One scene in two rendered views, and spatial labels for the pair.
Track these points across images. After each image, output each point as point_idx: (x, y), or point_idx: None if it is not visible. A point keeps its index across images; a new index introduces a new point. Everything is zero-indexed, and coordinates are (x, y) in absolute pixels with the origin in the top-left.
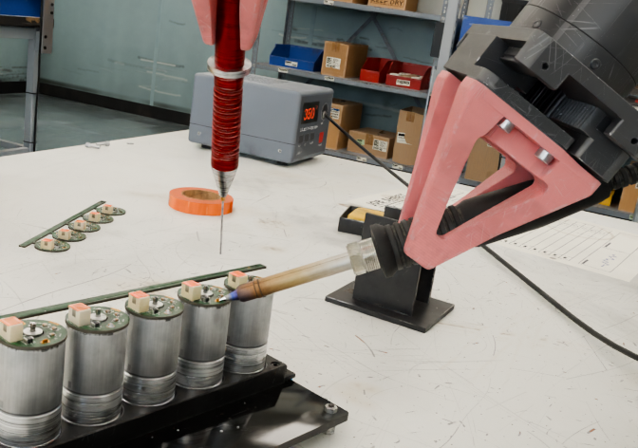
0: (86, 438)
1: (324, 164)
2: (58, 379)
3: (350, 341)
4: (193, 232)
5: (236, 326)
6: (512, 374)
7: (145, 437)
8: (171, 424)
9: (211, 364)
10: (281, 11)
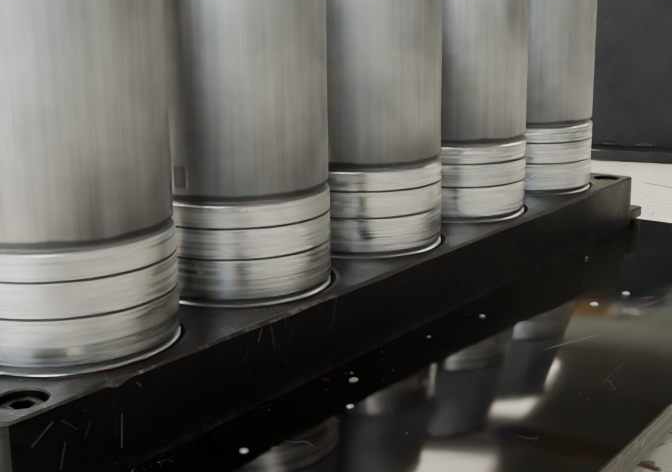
0: (269, 337)
1: None
2: (160, 114)
3: (647, 189)
4: None
5: (530, 71)
6: None
7: (410, 338)
8: (453, 309)
9: (509, 150)
10: None
